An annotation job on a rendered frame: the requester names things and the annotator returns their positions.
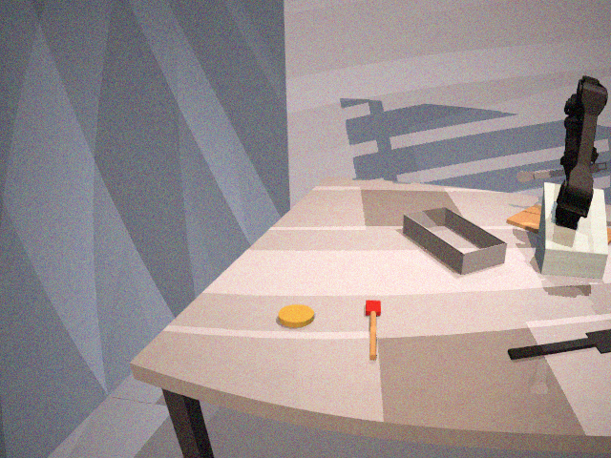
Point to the orange flat disc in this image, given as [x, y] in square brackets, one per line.
[296, 315]

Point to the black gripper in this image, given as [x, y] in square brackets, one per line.
[570, 153]

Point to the light brown wooden board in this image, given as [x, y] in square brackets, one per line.
[529, 220]

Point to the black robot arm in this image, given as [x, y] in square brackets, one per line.
[576, 193]

